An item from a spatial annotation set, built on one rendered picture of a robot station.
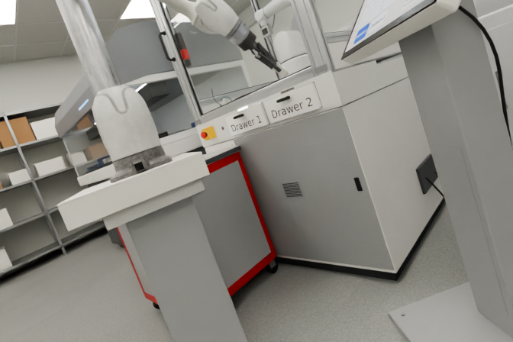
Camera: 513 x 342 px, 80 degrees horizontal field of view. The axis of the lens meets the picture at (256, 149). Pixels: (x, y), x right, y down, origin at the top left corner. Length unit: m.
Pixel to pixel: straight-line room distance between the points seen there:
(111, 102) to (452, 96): 0.92
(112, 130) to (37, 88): 4.75
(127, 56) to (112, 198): 1.54
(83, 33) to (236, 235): 1.10
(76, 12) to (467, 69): 1.21
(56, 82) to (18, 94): 0.52
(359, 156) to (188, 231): 0.72
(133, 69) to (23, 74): 3.60
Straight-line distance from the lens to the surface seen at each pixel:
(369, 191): 1.34
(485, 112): 0.97
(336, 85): 1.26
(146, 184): 0.89
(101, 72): 1.23
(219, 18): 1.21
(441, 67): 0.91
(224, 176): 1.60
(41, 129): 5.08
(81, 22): 1.29
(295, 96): 1.35
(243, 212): 1.66
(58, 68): 5.85
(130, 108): 0.98
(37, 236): 5.46
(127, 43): 2.35
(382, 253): 1.47
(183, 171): 0.89
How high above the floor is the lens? 0.87
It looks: 6 degrees down
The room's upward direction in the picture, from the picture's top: 20 degrees counter-clockwise
